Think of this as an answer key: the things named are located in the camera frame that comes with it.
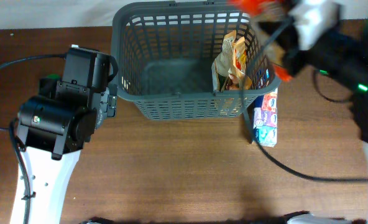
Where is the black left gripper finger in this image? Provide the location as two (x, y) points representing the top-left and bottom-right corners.
(96, 91), (109, 128)
(107, 84), (117, 118)

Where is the blue tissue multipack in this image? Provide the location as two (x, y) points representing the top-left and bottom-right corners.
(253, 88), (278, 147)

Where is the orange spaghetti packet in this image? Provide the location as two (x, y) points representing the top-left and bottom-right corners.
(229, 0), (294, 82)

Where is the beige snack bag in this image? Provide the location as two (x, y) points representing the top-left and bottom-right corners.
(211, 30), (252, 92)

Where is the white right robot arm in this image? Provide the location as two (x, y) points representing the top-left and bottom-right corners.
(259, 16), (368, 222)

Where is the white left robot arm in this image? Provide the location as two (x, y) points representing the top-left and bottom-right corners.
(9, 46), (119, 223)

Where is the green lid jar white label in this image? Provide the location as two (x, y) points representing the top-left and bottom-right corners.
(47, 73), (61, 80)

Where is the grey plastic basket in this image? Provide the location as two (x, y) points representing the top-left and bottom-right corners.
(111, 1), (280, 120)

